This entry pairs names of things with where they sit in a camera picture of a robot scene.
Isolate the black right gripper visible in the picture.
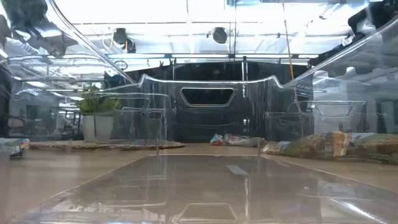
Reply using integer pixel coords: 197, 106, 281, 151
307, 0, 398, 67

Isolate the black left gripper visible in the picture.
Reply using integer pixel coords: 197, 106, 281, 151
7, 0, 78, 58

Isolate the green brown wrapper granola bar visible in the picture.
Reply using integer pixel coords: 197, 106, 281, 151
228, 136, 266, 147
262, 130, 354, 161

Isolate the clear plastic bin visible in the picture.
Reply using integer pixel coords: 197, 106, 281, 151
266, 99, 368, 141
0, 0, 398, 224
102, 91, 170, 144

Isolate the round dark ceiling fixture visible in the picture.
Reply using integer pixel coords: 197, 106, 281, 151
112, 27, 137, 54
212, 27, 228, 45

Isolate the green plant in white pot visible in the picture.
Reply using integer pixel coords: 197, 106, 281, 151
77, 85, 124, 142

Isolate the round woven wicker placemat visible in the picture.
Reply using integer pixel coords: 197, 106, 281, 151
29, 140, 187, 152

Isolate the yellow hanging cable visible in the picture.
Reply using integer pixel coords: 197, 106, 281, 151
281, 0, 305, 138

